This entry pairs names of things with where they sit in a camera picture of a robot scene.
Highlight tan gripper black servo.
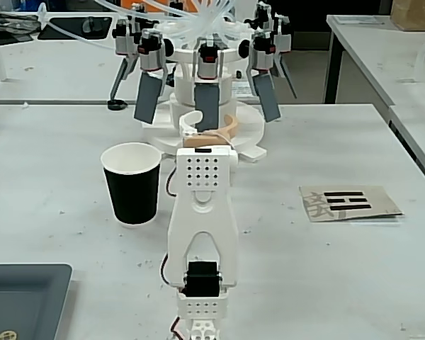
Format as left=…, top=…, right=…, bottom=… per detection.
left=178, top=110, right=241, bottom=148

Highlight white paper cup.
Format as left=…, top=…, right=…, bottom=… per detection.
left=101, top=141, right=163, bottom=227

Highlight grey paddle actuator unit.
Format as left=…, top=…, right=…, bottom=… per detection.
left=133, top=29, right=169, bottom=125
left=248, top=30, right=283, bottom=123
left=254, top=1, right=298, bottom=100
left=193, top=38, right=223, bottom=132
left=108, top=16, right=141, bottom=103

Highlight white round machine base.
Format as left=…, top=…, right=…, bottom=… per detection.
left=142, top=48, right=268, bottom=164

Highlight white paper label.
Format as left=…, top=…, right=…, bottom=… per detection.
left=231, top=81, right=253, bottom=98

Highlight clear plastic tube bundle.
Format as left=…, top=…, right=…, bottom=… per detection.
left=38, top=0, right=242, bottom=50

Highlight printed cardboard card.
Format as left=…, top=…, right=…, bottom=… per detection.
left=299, top=184, right=405, bottom=223

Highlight white table black legs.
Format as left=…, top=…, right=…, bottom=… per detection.
left=324, top=13, right=425, bottom=118

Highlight brown paper bag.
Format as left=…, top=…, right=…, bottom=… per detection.
left=390, top=0, right=425, bottom=34

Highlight dark grey plastic tray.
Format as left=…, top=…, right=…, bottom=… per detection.
left=0, top=262, right=74, bottom=340

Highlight red black servo cable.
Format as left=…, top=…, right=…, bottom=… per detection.
left=165, top=165, right=180, bottom=198

